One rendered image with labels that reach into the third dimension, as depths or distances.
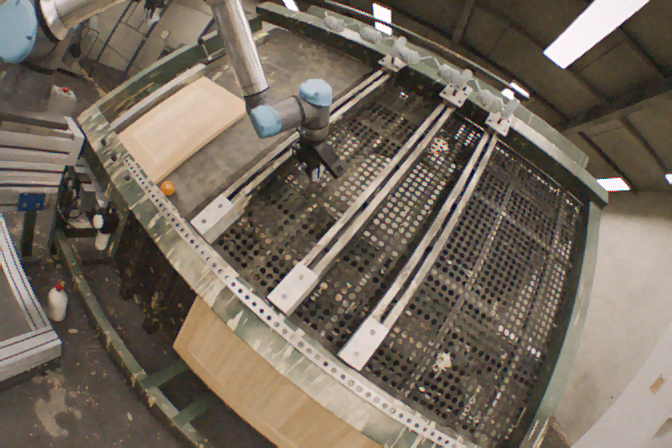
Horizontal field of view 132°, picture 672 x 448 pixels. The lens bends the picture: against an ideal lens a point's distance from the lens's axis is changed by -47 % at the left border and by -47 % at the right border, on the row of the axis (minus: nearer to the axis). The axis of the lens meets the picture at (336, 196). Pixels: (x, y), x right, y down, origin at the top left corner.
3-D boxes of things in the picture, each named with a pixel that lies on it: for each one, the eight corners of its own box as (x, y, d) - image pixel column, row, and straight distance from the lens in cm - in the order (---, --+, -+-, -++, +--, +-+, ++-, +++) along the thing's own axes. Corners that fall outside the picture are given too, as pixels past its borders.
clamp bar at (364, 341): (330, 351, 77) (338, 349, 53) (485, 119, 145) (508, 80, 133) (360, 373, 78) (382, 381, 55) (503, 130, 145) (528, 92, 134)
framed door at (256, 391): (176, 344, 140) (172, 346, 139) (223, 252, 106) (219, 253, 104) (336, 480, 140) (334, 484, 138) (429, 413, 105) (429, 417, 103)
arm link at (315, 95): (290, 82, 68) (322, 73, 71) (291, 116, 75) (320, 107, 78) (306, 100, 62) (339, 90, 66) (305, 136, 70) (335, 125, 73)
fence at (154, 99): (113, 130, 144) (109, 124, 142) (263, 37, 174) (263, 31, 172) (116, 135, 139) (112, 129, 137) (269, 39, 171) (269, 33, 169)
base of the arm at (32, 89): (-1, 104, 77) (14, 60, 74) (-5, 82, 91) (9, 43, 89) (54, 115, 81) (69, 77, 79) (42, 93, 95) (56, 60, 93)
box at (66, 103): (39, 120, 160) (52, 84, 155) (60, 125, 163) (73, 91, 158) (41, 131, 149) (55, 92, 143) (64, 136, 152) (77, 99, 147)
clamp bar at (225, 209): (194, 228, 92) (162, 185, 73) (393, 66, 153) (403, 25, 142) (214, 248, 87) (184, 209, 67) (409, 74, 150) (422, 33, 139)
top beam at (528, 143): (255, 19, 200) (254, 5, 197) (267, 14, 206) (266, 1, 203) (594, 215, 156) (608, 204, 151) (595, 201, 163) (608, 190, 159)
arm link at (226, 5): (184, -39, 84) (243, 124, 84) (186, -53, 74) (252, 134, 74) (227, -52, 86) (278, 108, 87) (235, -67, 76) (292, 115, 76)
